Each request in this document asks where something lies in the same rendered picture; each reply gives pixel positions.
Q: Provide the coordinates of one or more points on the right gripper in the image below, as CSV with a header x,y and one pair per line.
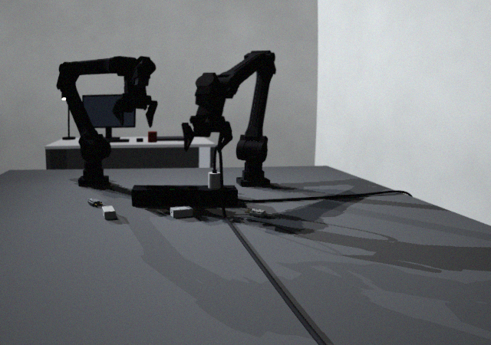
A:
x,y
134,101

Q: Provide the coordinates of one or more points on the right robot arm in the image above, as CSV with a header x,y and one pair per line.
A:
x,y
136,77

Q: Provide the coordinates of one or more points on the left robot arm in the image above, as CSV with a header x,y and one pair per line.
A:
x,y
252,147

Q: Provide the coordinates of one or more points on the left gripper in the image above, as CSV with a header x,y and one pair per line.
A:
x,y
209,124

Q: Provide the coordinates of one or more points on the small white plug with metal prongs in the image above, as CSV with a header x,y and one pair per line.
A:
x,y
94,202

